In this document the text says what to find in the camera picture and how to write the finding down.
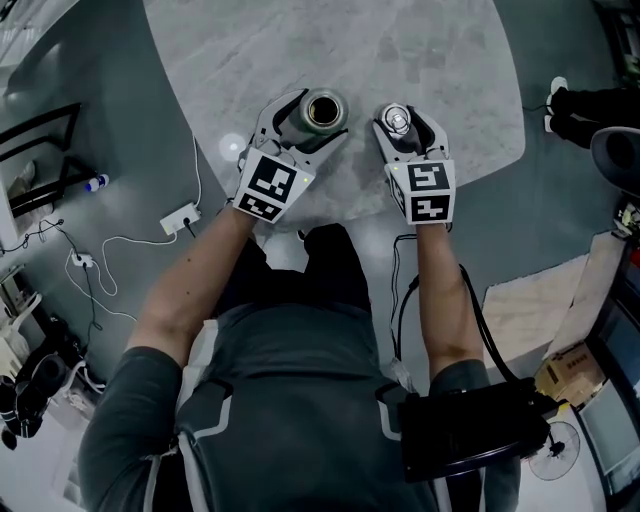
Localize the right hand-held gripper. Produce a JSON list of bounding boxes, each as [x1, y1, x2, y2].
[[371, 105, 458, 227]]

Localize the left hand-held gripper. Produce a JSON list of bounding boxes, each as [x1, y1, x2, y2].
[[231, 88, 350, 225]]

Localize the steel thermos bottle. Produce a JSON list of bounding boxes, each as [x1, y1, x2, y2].
[[281, 86, 351, 152]]

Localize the silver bottle lid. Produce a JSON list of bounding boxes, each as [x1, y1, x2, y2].
[[379, 102, 414, 138]]

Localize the person's left forearm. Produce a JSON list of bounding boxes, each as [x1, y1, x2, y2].
[[126, 204, 260, 362]]

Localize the person's right forearm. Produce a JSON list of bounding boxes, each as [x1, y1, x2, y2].
[[411, 222, 485, 377]]

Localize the person's left shoe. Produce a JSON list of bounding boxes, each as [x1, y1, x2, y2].
[[253, 228, 308, 275]]

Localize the person's black shorts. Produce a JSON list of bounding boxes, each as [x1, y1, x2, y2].
[[213, 222, 375, 317]]

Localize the large white power strip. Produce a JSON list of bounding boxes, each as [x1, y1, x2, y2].
[[159, 201, 203, 236]]

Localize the grey dome shell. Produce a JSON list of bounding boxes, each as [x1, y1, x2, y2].
[[588, 125, 640, 190]]

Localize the pale board sheets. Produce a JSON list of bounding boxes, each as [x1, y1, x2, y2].
[[481, 232, 632, 374]]

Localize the person's torso in grey shirt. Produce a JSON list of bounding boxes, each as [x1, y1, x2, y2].
[[76, 301, 522, 512]]

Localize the brown cardboard box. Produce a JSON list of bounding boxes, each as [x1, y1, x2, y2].
[[533, 339, 610, 407]]

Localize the black floor fan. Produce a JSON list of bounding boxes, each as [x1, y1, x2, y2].
[[527, 419, 582, 483]]

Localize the pile of black bags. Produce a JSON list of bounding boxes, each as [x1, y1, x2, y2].
[[0, 313, 84, 444]]

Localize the thin black cable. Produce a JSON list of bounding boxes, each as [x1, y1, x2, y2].
[[388, 231, 427, 362]]

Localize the white floor cable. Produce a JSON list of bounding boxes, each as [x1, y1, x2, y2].
[[101, 133, 205, 321]]

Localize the thick black cable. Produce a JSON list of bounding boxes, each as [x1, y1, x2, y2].
[[456, 263, 540, 397]]

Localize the black floor cable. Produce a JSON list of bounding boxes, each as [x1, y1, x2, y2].
[[0, 217, 105, 354]]

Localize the black metal frame stand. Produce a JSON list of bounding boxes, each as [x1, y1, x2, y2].
[[0, 102, 99, 219]]

